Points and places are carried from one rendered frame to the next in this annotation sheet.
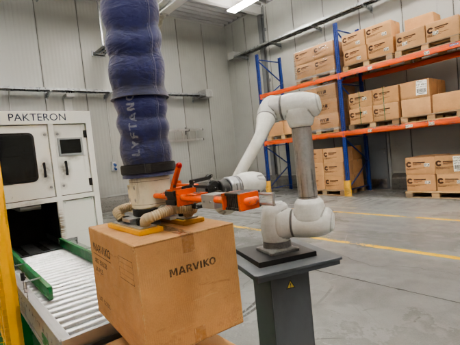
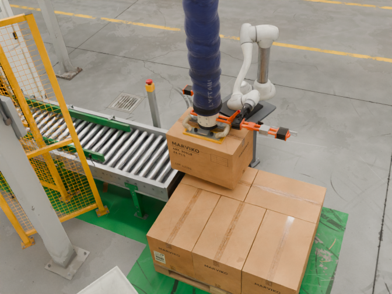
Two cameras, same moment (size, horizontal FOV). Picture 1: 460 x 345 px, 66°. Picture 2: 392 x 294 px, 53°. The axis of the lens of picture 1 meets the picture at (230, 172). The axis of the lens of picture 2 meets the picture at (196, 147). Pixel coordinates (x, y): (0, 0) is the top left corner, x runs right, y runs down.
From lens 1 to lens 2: 2.37 m
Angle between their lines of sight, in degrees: 44
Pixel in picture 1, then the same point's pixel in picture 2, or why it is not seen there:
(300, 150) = (264, 60)
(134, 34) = (214, 48)
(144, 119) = (215, 87)
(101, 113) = not seen: outside the picture
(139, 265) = (233, 160)
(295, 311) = not seen: hidden behind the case
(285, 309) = not seen: hidden behind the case
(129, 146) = (206, 102)
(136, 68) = (214, 66)
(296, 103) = (266, 37)
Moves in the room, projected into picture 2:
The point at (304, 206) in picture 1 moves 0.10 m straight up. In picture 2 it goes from (262, 88) to (262, 79)
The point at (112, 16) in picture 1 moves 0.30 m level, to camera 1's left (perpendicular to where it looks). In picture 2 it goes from (203, 39) to (160, 52)
